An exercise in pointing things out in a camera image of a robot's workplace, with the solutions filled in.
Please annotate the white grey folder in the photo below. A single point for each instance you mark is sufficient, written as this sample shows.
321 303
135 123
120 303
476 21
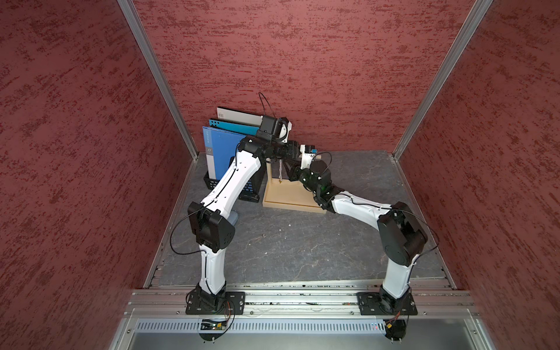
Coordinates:
239 117

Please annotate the left aluminium corner post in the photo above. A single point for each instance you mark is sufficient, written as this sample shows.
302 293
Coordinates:
140 35

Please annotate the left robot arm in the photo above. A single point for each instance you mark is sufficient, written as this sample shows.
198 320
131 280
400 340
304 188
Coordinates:
210 219

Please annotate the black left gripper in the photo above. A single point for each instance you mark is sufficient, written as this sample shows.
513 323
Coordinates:
292 152

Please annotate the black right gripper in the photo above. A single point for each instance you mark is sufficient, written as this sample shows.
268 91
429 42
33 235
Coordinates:
294 173

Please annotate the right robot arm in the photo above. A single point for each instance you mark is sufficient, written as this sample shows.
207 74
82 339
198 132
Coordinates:
402 236

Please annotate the blue folder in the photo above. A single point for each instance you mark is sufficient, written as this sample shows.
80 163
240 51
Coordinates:
220 148

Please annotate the wooden jewelry display stand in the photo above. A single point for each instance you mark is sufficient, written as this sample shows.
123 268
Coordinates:
283 194

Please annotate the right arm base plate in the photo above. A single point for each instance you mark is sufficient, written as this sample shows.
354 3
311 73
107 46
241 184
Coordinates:
382 304

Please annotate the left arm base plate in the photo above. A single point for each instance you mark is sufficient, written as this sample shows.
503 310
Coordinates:
199 302

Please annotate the teal folder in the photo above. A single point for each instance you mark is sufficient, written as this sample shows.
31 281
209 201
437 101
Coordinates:
250 130

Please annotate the black mesh file organizer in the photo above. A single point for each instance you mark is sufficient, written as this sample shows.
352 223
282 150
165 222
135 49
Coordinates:
251 191

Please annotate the right aluminium corner post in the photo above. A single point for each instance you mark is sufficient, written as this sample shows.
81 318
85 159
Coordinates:
475 16

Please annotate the aluminium corner post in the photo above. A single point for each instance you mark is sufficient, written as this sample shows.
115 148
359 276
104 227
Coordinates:
140 35
475 16

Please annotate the aluminium front rail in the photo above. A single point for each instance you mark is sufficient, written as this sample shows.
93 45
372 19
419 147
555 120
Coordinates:
320 307

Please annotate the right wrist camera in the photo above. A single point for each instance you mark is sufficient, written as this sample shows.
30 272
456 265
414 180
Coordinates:
307 153

